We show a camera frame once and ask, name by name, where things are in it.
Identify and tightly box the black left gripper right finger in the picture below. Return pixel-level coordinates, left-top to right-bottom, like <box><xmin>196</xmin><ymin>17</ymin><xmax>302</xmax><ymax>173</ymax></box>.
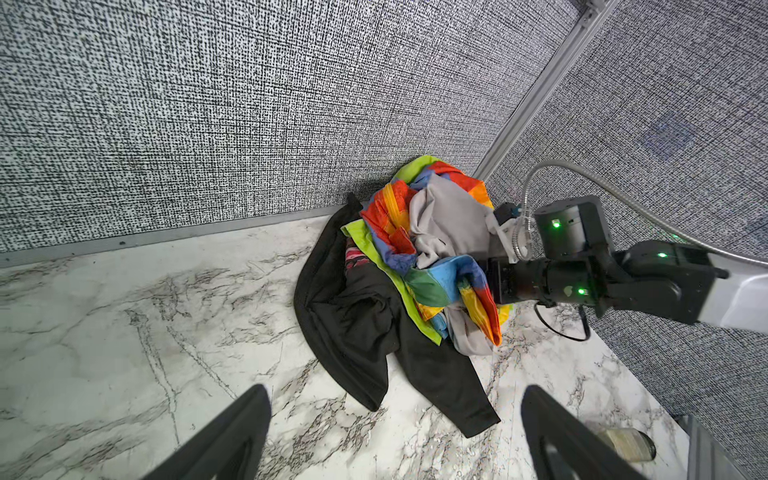
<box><xmin>520</xmin><ymin>385</ymin><xmax>643</xmax><ymax>479</ymax></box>

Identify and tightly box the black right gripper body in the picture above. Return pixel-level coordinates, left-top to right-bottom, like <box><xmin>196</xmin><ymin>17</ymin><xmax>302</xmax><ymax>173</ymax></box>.
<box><xmin>484</xmin><ymin>257</ymin><xmax>549</xmax><ymax>304</ymax></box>

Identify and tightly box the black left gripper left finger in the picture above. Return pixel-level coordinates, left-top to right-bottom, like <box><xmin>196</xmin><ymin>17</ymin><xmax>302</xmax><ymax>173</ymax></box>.
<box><xmin>145</xmin><ymin>384</ymin><xmax>272</xmax><ymax>479</ymax></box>

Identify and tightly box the black cloth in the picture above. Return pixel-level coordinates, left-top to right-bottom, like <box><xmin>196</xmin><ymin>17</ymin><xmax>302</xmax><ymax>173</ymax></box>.
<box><xmin>293</xmin><ymin>194</ymin><xmax>500</xmax><ymax>438</ymax></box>

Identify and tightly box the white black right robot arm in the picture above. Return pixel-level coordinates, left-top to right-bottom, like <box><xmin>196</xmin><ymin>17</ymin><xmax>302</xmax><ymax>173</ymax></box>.
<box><xmin>482</xmin><ymin>195</ymin><xmax>767</xmax><ymax>333</ymax></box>

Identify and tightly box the grey ribbed cloth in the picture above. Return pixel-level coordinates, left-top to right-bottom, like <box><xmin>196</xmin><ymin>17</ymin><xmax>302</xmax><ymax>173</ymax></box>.
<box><xmin>409</xmin><ymin>175</ymin><xmax>507</xmax><ymax>356</ymax></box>

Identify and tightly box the rainbow striped cloth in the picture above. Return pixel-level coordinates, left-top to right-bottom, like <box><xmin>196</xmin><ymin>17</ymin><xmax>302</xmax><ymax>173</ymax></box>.
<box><xmin>359</xmin><ymin>160</ymin><xmax>514</xmax><ymax>347</ymax></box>

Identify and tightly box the pink striped cloth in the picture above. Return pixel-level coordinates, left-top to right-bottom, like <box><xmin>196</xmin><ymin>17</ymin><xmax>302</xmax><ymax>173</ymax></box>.
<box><xmin>344</xmin><ymin>238</ymin><xmax>370</xmax><ymax>270</ymax></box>

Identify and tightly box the lime green cloth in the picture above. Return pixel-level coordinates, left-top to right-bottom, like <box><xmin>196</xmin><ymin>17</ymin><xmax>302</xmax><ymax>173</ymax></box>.
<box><xmin>341</xmin><ymin>155</ymin><xmax>444</xmax><ymax>346</ymax></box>

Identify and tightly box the glass jar black lid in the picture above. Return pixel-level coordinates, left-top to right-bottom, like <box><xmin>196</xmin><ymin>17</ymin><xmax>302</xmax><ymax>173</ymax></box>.
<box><xmin>598</xmin><ymin>428</ymin><xmax>657</xmax><ymax>463</ymax></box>

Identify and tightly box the right arm metal conduit cable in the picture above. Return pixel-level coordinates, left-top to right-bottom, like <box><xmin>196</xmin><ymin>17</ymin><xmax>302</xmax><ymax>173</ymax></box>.
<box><xmin>511</xmin><ymin>159</ymin><xmax>768</xmax><ymax>269</ymax></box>

